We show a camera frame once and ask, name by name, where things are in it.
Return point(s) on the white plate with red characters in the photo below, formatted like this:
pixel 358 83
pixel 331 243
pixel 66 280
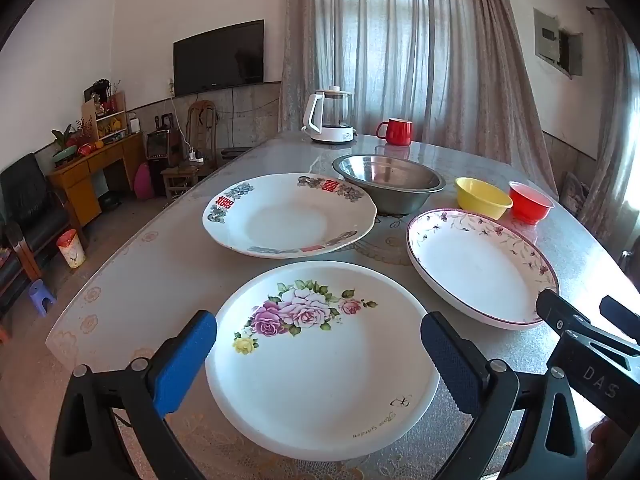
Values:
pixel 290 220

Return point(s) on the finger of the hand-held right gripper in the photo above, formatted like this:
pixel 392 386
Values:
pixel 555 310
pixel 617 310

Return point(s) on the wooden desktop shelf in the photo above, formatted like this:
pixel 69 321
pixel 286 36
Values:
pixel 112 120

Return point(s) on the yellow plastic bowl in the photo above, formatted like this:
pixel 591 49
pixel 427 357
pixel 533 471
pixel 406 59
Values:
pixel 482 197

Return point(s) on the white plate with floral rim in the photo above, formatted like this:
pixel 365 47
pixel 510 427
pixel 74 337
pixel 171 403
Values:
pixel 475 270

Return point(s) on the grey sheer window curtain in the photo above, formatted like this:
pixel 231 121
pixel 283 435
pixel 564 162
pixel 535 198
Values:
pixel 400 35

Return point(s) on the black wall television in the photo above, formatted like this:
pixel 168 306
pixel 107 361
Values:
pixel 220 57

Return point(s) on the black karaoke speaker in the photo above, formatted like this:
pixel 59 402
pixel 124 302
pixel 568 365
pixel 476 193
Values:
pixel 159 147

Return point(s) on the white power strip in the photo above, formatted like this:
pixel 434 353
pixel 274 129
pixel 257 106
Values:
pixel 196 158

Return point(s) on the potted plant in green dish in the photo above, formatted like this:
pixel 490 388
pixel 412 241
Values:
pixel 65 147

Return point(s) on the red plastic bowl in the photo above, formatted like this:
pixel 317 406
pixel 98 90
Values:
pixel 530 205

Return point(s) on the orange wooden desk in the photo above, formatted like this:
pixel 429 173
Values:
pixel 75 185

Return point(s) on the white glass electric kettle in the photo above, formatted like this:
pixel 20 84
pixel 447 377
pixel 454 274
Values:
pixel 330 115

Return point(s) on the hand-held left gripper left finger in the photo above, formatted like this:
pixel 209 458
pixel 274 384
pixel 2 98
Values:
pixel 185 360

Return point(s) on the white rose print plate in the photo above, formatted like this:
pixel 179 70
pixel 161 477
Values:
pixel 320 360

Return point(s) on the red mug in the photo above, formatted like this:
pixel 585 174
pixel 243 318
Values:
pixel 397 132

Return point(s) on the patterned cushion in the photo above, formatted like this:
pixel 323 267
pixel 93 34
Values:
pixel 575 195

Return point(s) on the black leather armchair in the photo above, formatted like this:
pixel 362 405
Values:
pixel 30 195
pixel 10 280

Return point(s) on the white and red waste bin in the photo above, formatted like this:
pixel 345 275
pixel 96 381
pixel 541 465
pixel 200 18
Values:
pixel 71 250

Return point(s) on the wall electrical box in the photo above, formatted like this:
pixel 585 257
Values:
pixel 547 40

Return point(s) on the wooden chair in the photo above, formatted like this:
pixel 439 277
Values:
pixel 200 110

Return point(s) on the small white device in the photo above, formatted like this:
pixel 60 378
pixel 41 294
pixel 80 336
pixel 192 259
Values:
pixel 135 122

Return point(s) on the pink plastic object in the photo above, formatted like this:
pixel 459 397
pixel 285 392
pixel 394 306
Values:
pixel 144 182

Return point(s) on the grey side curtain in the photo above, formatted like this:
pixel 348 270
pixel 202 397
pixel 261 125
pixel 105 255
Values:
pixel 617 135

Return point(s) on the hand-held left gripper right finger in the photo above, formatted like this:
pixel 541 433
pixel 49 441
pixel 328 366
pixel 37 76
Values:
pixel 450 360

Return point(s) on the person's right hand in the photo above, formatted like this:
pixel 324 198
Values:
pixel 617 447

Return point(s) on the stainless steel bowl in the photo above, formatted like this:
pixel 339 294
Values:
pixel 390 175

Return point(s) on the small wooden stool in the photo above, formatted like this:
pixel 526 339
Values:
pixel 180 180

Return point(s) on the purple plastic stool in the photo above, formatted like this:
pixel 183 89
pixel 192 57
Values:
pixel 42 292

